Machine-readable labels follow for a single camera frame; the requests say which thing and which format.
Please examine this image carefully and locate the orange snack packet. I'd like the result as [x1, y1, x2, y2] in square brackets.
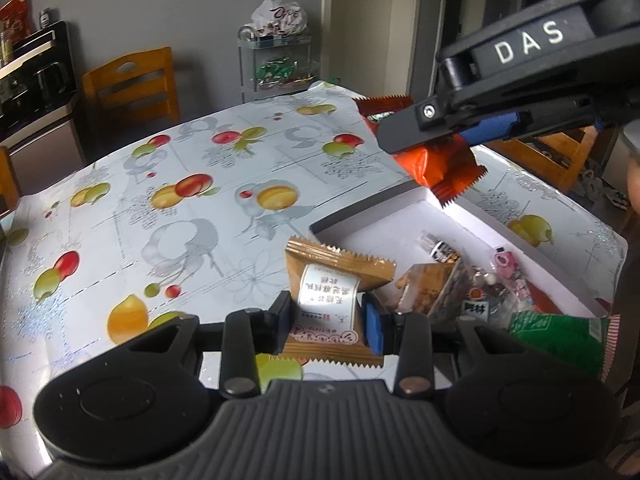
[354, 94, 487, 207]

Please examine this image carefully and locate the tan peanut snack packet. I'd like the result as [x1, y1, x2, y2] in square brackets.
[390, 261, 464, 318]

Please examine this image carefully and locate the clear sunflower seed packet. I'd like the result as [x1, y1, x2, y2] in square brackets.
[427, 259, 518, 330]

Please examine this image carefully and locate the brown white biscuit packet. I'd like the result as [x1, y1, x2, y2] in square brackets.
[282, 236, 396, 367]

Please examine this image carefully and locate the pink candy packet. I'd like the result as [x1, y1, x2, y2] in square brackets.
[492, 247, 535, 311]

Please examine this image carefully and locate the green snack packet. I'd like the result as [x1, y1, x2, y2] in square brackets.
[509, 311, 620, 382]

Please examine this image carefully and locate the person's right hand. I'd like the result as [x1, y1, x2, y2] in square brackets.
[626, 154, 640, 214]

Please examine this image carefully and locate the grey cardboard box tray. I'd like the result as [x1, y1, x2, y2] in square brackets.
[309, 182, 606, 318]

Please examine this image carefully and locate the wooden chair right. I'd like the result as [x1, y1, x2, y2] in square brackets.
[488, 127, 598, 194]

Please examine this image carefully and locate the wooden chair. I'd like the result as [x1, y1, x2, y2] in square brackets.
[488, 127, 598, 194]
[0, 146, 21, 216]
[81, 47, 181, 148]

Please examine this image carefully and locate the fruit pattern tablecloth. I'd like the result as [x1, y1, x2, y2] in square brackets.
[0, 79, 630, 478]

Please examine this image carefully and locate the glass shelf cart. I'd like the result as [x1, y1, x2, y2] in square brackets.
[238, 25, 318, 103]

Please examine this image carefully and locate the white plastic bag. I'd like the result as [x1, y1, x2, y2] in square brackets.
[248, 0, 308, 37]

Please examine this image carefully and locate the wooden chair far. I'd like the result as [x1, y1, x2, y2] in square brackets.
[81, 47, 181, 148]

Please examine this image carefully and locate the grey cabinet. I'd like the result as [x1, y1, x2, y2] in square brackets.
[1, 101, 86, 195]

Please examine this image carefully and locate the wooden chair left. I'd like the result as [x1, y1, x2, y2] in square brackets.
[0, 146, 21, 216]

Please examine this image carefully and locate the black appliance on cabinet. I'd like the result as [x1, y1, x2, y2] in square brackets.
[1, 21, 77, 139]

